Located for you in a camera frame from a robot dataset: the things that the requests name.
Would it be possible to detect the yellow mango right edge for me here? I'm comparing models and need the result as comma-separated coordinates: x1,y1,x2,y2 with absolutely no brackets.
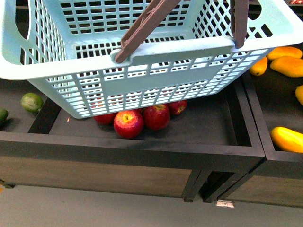
295,85,303,105

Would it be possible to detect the dark green avocado edge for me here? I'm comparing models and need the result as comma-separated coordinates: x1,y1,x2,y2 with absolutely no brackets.
0,108,9,126

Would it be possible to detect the red apple left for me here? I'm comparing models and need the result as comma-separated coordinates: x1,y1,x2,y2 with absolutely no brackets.
93,113,116,125

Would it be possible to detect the black apple crate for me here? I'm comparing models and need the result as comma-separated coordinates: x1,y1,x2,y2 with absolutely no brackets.
0,80,265,201

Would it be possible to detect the green avocado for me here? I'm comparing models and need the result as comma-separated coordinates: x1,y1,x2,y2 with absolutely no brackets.
20,93,44,114

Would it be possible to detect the red apple front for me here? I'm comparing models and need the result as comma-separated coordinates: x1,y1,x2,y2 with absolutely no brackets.
114,110,144,139

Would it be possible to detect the red apple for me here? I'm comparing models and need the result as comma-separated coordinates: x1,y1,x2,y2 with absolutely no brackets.
93,113,116,125
168,100,187,115
143,104,170,131
114,110,144,139

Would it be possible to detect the yellow mango top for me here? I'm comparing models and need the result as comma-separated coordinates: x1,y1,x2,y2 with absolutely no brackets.
267,46,303,61

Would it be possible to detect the yellow mango middle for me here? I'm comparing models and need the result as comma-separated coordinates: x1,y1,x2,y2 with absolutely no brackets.
270,56,303,78

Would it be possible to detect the light blue plastic basket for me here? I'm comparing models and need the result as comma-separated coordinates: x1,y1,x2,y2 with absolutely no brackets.
0,0,303,119

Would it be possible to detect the red apple far right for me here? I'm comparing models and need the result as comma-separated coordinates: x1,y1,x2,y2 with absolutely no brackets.
168,100,187,115

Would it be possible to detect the black mango crate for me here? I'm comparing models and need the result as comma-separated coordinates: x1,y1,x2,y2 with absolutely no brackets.
200,69,303,208

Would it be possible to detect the yellow mango front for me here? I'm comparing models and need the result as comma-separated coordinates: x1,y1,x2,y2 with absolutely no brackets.
270,126,303,153

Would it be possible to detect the yellow mango small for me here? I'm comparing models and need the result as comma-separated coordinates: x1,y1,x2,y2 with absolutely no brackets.
249,57,268,76

